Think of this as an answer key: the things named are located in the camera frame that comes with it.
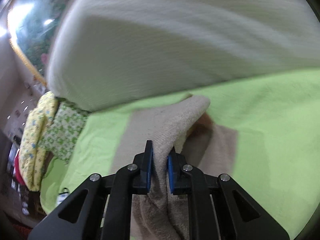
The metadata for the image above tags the yellow floral blanket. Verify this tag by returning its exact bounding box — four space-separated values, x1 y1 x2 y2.
18 91 58 192

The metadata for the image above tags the green bed sheet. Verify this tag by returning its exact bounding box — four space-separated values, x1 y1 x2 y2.
40 68 319 239

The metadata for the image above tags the beige knit sweater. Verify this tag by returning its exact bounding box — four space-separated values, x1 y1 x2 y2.
111 95 238 239

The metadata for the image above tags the green white checkered pillow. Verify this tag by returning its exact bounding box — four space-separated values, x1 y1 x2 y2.
39 100 89 163

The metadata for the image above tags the striped grey duvet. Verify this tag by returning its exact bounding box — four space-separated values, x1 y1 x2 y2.
47 0 319 111

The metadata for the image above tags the gold framed floral painting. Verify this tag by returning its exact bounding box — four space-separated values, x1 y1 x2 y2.
7 0 71 84

